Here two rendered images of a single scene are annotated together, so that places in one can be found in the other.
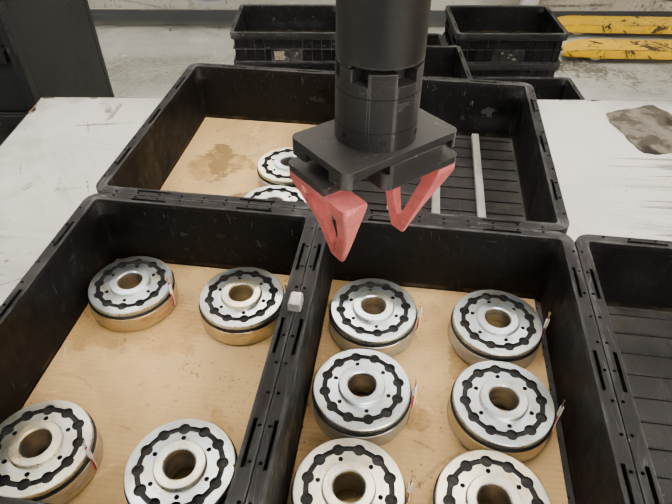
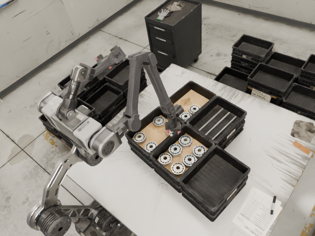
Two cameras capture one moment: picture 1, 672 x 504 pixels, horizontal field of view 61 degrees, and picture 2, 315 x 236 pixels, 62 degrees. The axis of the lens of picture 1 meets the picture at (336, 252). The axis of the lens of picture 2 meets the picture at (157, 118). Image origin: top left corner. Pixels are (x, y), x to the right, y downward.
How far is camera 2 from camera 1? 1.52 m
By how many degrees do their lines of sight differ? 33
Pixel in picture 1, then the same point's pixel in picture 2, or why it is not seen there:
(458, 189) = (221, 126)
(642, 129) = (298, 129)
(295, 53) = (249, 57)
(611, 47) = not seen: outside the picture
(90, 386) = (148, 132)
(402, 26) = (170, 121)
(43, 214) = not seen: hidden behind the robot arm
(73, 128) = (173, 75)
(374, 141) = (169, 127)
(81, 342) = (150, 126)
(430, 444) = (179, 160)
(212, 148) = (187, 98)
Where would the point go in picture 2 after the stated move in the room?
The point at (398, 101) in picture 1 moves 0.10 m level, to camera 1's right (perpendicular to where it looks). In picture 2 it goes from (171, 125) to (183, 131)
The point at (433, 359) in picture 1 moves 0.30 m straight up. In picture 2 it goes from (189, 151) to (187, 127)
